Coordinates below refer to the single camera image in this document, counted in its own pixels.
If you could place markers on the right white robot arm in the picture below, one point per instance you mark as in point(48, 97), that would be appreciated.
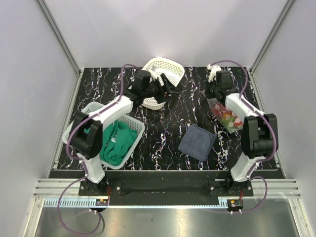
point(259, 139)

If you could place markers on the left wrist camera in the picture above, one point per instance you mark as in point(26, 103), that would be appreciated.
point(155, 76)

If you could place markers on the white oval perforated basket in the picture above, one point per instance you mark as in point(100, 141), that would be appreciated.
point(166, 75)

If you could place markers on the green cloth garment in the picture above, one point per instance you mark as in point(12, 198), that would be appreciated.
point(117, 140)

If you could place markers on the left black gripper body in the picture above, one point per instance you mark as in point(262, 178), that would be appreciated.
point(155, 90)

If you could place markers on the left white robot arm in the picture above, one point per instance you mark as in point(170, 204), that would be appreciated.
point(85, 134)

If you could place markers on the black marble pattern mat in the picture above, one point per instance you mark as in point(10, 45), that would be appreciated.
point(164, 128)

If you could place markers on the clear zip top bag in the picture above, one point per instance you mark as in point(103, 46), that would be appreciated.
point(226, 117)

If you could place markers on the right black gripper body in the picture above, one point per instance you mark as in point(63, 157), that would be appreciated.
point(211, 89)

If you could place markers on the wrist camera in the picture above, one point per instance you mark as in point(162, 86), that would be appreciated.
point(213, 69)
point(155, 76)

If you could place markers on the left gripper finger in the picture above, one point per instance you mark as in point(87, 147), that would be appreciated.
point(169, 91)
point(166, 81)

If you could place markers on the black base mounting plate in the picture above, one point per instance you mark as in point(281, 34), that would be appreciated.
point(119, 187)

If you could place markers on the folded dark blue towel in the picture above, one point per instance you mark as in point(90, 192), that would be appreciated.
point(197, 142)

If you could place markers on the aluminium frame rail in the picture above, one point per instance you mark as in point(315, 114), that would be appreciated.
point(57, 33)

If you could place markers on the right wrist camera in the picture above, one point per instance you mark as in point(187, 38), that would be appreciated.
point(213, 69)

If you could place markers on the white rectangular laundry basket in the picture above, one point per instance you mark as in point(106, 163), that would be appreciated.
point(133, 124)

